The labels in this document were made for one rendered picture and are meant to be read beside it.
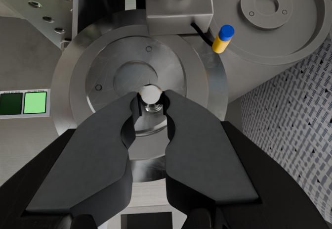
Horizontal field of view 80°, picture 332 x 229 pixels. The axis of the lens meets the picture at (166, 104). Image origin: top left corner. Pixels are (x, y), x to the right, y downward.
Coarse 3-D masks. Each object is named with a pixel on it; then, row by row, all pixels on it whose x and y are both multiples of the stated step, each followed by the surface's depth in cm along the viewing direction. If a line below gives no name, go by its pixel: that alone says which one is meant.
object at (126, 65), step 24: (120, 48) 15; (144, 48) 15; (168, 48) 15; (96, 72) 15; (120, 72) 15; (144, 72) 15; (168, 72) 15; (96, 96) 14; (120, 96) 15; (144, 120) 14
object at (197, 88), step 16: (112, 32) 17; (128, 32) 17; (144, 32) 17; (96, 48) 17; (176, 48) 17; (192, 48) 17; (80, 64) 17; (192, 64) 17; (80, 80) 16; (192, 80) 16; (80, 96) 16; (192, 96) 16; (80, 112) 16; (144, 144) 16; (160, 144) 16
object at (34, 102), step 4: (40, 92) 50; (44, 92) 50; (28, 96) 50; (32, 96) 50; (36, 96) 50; (40, 96) 50; (44, 96) 50; (28, 100) 50; (32, 100) 50; (36, 100) 50; (40, 100) 50; (44, 100) 50; (28, 104) 49; (32, 104) 49; (36, 104) 49; (40, 104) 49; (44, 104) 49; (28, 108) 49; (32, 108) 49; (36, 108) 49; (40, 108) 49; (44, 108) 49; (24, 112) 49; (28, 112) 49; (32, 112) 49; (36, 112) 49
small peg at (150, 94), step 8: (144, 88) 12; (152, 88) 12; (160, 88) 12; (144, 96) 11; (152, 96) 11; (160, 96) 12; (144, 104) 12; (152, 104) 11; (160, 104) 12; (152, 112) 14
